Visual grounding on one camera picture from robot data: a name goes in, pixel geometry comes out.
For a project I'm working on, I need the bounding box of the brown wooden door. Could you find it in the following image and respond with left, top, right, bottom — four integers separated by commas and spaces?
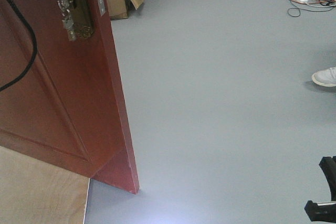
1, 0, 139, 194

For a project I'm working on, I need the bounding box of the black robot body part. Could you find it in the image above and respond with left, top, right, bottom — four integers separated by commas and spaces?
304, 155, 336, 223

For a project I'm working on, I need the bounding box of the right white sneaker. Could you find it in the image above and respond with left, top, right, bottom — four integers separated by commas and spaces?
311, 67, 336, 87

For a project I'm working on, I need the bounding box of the plywood base board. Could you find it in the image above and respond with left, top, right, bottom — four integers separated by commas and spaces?
1, 147, 90, 223

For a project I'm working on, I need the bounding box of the dark green cable loop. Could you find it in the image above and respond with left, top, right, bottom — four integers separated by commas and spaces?
287, 0, 336, 17

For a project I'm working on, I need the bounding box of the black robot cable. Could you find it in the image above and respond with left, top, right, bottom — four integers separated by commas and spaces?
0, 0, 38, 92

